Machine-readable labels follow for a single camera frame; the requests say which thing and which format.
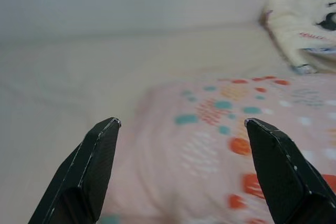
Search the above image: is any white plush blanket with print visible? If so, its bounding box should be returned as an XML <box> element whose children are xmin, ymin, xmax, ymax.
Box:
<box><xmin>259</xmin><ymin>0</ymin><xmax>336</xmax><ymax>74</ymax></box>

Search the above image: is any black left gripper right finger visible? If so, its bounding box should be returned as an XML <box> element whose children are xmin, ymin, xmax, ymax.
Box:
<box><xmin>244</xmin><ymin>118</ymin><xmax>336</xmax><ymax>224</ymax></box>

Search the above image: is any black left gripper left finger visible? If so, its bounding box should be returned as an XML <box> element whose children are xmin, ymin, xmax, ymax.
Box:
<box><xmin>28</xmin><ymin>117</ymin><xmax>122</xmax><ymax>224</ymax></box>

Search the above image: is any pink pillow with coloured dots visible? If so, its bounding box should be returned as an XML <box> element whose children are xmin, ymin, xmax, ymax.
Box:
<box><xmin>103</xmin><ymin>75</ymin><xmax>336</xmax><ymax>224</ymax></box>

